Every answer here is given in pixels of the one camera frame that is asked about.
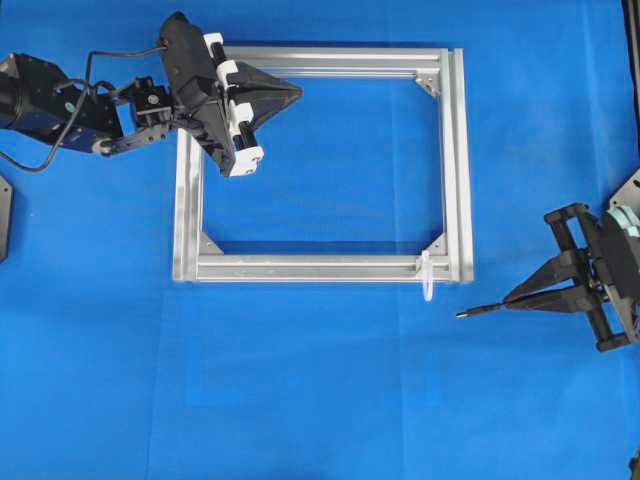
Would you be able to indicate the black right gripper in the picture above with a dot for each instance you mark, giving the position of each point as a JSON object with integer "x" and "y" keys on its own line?
{"x": 613, "y": 319}

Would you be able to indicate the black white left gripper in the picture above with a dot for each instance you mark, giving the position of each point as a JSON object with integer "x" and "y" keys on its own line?
{"x": 248, "y": 98}

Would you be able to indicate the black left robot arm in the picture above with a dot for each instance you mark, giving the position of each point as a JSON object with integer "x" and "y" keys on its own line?
{"x": 40, "y": 101}

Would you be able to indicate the black vertical pole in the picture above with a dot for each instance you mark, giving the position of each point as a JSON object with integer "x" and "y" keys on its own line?
{"x": 631, "y": 17}

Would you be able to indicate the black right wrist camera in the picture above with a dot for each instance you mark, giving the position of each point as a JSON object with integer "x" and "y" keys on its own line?
{"x": 620, "y": 246}

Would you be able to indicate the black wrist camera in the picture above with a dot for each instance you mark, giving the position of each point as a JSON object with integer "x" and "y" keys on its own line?
{"x": 620, "y": 246}
{"x": 187, "y": 62}

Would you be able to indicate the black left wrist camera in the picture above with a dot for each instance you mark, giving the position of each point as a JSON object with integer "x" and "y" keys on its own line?
{"x": 187, "y": 62}

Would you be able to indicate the aluminium extrusion frame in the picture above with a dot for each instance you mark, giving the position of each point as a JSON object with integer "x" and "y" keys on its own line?
{"x": 440, "y": 72}

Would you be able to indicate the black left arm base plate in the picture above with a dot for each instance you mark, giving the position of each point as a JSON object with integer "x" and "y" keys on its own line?
{"x": 6, "y": 198}

